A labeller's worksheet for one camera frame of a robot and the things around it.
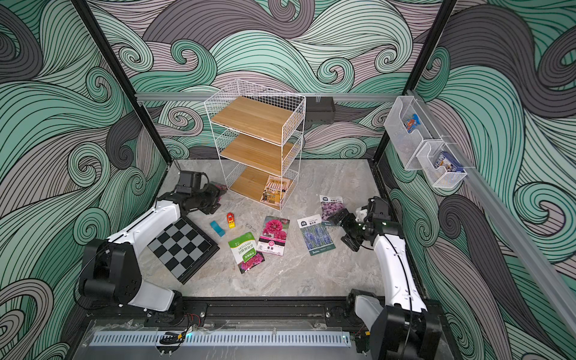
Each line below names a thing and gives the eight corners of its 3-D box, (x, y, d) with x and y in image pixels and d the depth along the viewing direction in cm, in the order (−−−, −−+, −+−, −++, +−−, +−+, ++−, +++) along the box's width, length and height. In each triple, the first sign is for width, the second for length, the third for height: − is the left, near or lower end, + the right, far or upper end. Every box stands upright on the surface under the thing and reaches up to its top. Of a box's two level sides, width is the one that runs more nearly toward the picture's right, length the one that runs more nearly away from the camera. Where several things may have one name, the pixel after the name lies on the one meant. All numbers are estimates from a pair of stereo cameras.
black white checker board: (150, 250, 90) (145, 246, 86) (187, 219, 99) (184, 214, 96) (181, 285, 81) (177, 281, 78) (218, 247, 91) (216, 243, 87)
